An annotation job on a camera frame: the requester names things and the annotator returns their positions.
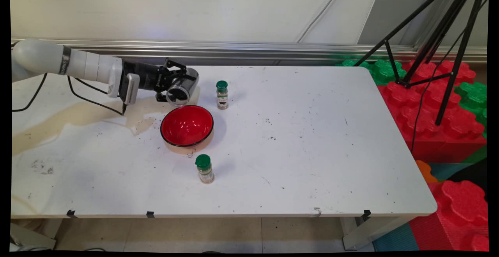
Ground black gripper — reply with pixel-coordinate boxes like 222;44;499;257
123;57;188;103

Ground clear jar of dark seeds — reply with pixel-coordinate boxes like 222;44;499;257
165;66;200;107

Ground red bowl with black rim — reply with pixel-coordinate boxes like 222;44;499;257
160;105;214;148

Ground green-capped spice bottle, dark contents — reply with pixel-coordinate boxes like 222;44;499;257
216;80;230;110

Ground green-capped spice bottle, light contents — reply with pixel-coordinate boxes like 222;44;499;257
195;154;216;184

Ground green foam block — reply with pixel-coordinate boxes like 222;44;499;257
337;59;407;86
453;82;488;138

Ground white table leg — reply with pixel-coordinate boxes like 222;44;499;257
340;215;414;251

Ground orange foam piece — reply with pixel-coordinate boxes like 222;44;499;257
415;160;438;184

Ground large red foam block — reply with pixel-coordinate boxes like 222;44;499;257
376;60;487;164

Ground teal foam mat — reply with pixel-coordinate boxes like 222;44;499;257
428;162;473;182

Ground black tripod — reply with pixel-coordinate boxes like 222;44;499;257
353;0;490;127

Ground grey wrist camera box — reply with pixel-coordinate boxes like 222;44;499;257
107;67;140;106

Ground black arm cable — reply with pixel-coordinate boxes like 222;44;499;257
12;73;127;117

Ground aluminium wall rail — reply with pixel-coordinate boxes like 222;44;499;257
12;38;488;67

